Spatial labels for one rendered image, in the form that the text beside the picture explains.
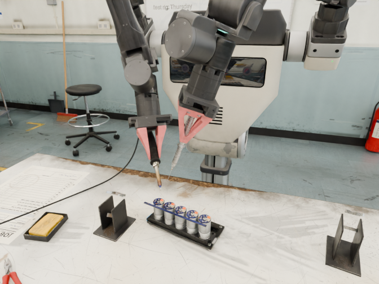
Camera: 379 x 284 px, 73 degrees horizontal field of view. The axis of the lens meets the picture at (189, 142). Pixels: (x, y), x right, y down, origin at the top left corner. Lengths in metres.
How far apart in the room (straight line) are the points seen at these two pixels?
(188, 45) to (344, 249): 0.49
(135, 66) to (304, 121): 2.71
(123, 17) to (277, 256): 0.59
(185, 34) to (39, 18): 3.87
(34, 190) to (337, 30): 0.92
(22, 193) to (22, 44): 3.77
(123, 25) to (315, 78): 2.58
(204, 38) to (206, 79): 0.08
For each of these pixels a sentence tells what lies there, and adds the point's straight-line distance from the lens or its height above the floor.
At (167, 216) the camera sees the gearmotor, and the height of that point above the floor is 0.79.
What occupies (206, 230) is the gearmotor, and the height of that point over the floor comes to 0.79.
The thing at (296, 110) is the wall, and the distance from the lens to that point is 3.10.
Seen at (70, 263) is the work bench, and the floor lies 0.75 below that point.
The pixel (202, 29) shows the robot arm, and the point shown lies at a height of 1.16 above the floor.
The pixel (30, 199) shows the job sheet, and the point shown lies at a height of 0.75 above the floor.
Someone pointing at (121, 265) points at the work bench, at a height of 0.75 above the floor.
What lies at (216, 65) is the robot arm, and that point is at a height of 1.10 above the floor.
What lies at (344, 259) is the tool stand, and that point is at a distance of 0.62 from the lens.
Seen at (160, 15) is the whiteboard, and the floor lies 1.29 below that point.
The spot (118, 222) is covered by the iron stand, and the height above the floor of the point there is 0.78.
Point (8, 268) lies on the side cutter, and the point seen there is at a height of 0.76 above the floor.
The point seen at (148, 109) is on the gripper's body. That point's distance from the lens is 0.62.
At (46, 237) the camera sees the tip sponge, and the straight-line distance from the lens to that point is 0.64.
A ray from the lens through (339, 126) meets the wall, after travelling 3.21.
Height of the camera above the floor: 1.16
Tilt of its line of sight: 24 degrees down
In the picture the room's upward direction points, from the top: straight up
